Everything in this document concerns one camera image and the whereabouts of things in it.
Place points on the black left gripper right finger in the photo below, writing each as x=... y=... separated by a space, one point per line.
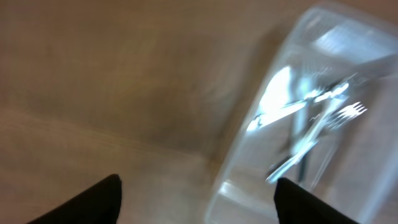
x=295 y=205

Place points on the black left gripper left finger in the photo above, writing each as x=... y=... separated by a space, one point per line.
x=99 y=204

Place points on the black handled fork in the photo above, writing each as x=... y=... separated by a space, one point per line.
x=302 y=169

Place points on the white plastic fork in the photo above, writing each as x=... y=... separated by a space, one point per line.
x=311 y=137

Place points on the silver metal fork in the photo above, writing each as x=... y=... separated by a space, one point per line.
x=339 y=91

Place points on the clear plastic left container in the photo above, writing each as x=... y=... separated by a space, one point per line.
x=353 y=168

